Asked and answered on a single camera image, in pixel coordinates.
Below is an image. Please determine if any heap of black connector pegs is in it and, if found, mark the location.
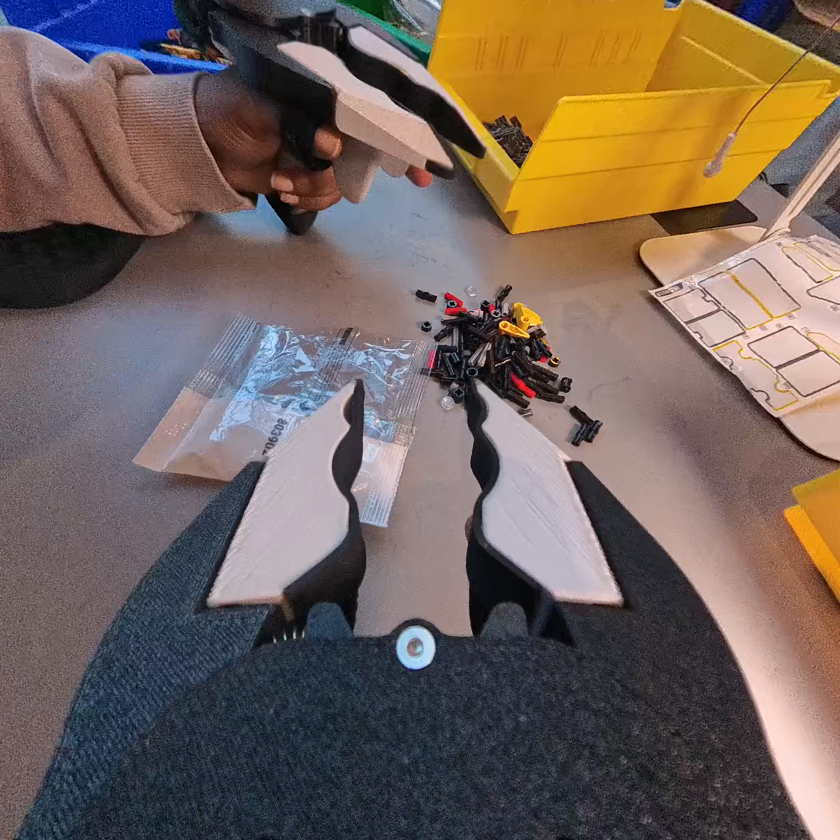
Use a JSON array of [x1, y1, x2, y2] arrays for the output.
[[483, 115, 536, 169]]

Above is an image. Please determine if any yellow storage bin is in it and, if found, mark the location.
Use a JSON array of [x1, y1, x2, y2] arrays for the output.
[[676, 0, 840, 93], [430, 0, 840, 235]]

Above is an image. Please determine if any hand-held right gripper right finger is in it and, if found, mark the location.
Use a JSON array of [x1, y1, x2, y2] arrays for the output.
[[465, 381, 627, 611]]

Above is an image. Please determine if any clear plastic bag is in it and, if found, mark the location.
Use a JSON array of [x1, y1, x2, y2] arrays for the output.
[[132, 315, 427, 529]]

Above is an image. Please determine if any green storage bin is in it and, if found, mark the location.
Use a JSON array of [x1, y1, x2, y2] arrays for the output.
[[344, 0, 441, 64]]

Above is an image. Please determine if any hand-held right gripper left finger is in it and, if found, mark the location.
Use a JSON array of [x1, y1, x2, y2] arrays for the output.
[[208, 381, 368, 615]]

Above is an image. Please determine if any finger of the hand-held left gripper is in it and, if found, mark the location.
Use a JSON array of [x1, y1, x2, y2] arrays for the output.
[[342, 24, 489, 161], [276, 40, 458, 206]]

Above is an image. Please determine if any yellow flat box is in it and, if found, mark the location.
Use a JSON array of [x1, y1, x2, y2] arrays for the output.
[[784, 469, 840, 605]]

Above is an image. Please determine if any blue storage bin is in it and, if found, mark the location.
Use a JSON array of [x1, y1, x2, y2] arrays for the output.
[[0, 0, 227, 74]]

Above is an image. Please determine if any person's left forearm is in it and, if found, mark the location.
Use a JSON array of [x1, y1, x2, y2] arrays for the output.
[[0, 24, 257, 240]]

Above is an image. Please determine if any person's left hand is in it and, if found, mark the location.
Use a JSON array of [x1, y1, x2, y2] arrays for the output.
[[195, 69, 437, 215]]

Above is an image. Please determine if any black armrest pad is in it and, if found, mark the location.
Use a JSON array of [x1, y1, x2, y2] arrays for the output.
[[0, 224, 148, 311]]

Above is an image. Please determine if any thin cable with white tip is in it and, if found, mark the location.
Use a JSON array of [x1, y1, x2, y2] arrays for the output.
[[703, 20, 840, 181]]

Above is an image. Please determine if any pile of mixed small plastic parts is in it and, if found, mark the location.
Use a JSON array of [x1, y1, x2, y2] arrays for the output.
[[414, 283, 605, 447]]

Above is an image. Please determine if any grey desk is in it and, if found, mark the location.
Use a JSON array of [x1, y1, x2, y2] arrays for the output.
[[0, 164, 840, 821]]

